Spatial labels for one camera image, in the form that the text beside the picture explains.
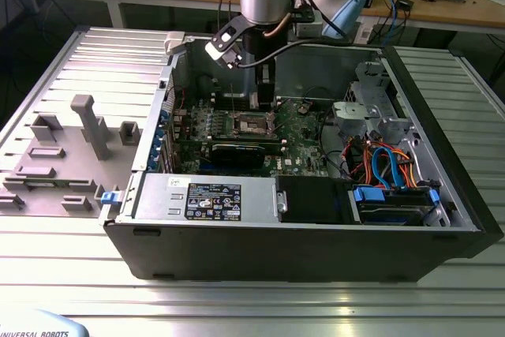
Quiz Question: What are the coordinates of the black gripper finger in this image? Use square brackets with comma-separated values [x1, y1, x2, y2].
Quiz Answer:
[256, 72, 276, 112]

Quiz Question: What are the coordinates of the metal socket cover frame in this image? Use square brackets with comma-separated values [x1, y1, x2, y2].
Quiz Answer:
[271, 98, 297, 129]

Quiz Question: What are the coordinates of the CPU socket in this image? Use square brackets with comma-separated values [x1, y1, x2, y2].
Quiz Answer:
[231, 111, 279, 137]

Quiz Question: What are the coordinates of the black RAM slot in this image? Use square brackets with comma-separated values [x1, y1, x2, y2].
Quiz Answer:
[188, 134, 288, 141]
[215, 105, 282, 112]
[215, 98, 282, 104]
[215, 94, 282, 100]
[215, 102, 282, 108]
[188, 138, 288, 147]

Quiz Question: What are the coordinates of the green motherboard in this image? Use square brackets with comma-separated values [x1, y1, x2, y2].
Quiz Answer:
[173, 94, 336, 180]

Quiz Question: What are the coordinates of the black graphics card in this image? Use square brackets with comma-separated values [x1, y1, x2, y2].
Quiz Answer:
[211, 142, 266, 170]

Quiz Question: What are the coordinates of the silver metal disk bay cage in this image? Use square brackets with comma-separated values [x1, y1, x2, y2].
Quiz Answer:
[331, 61, 420, 148]

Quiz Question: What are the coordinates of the beige plastic case latch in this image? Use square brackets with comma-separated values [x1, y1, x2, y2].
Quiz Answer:
[163, 32, 186, 56]

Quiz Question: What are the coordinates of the grey power supply unit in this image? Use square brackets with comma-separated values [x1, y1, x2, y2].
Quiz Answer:
[133, 173, 277, 223]

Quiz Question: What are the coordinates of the black and grey PC case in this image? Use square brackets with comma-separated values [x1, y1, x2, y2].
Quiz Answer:
[97, 32, 505, 283]

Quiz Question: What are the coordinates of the hard disk in blue carrier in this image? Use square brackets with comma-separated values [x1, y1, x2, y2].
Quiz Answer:
[353, 185, 441, 227]

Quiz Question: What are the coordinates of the blue plastic case latch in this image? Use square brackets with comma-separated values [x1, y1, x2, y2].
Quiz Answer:
[101, 190, 122, 207]

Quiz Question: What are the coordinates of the grey parts rack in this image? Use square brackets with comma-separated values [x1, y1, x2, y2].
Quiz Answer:
[0, 94, 143, 218]

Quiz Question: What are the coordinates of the green RAM stick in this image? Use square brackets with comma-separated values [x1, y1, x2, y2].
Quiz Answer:
[21, 180, 78, 189]

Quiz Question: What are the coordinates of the black camera cable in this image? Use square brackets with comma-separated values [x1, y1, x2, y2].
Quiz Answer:
[235, 41, 382, 70]

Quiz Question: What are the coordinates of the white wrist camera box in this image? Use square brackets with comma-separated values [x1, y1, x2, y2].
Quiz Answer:
[204, 16, 253, 70]

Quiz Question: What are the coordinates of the red wire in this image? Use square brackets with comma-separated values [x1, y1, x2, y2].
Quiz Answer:
[341, 137, 371, 179]

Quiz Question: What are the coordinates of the blue wire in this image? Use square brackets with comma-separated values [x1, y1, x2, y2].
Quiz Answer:
[372, 146, 407, 190]

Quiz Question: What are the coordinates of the orange wire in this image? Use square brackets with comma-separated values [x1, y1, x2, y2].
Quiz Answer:
[362, 138, 416, 189]

